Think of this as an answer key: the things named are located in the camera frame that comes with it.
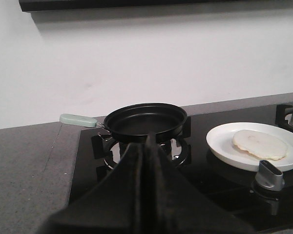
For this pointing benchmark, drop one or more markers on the fried egg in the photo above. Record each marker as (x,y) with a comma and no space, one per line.
(260,145)

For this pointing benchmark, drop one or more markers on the small black frying pan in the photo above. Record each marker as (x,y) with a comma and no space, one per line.
(134,123)

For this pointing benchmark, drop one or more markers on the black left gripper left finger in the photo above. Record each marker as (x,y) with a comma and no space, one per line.
(112,207)

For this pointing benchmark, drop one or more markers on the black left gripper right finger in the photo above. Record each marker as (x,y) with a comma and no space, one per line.
(179,208)

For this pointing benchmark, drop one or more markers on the silver left stove knob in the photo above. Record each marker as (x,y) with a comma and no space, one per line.
(269,177)

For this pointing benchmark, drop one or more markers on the black range hood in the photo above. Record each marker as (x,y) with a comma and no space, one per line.
(183,5)

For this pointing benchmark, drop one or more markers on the black glass gas stove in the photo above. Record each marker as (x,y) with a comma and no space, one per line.
(226,186)

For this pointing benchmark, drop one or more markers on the white ceramic plate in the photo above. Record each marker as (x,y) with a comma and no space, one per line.
(219,140)

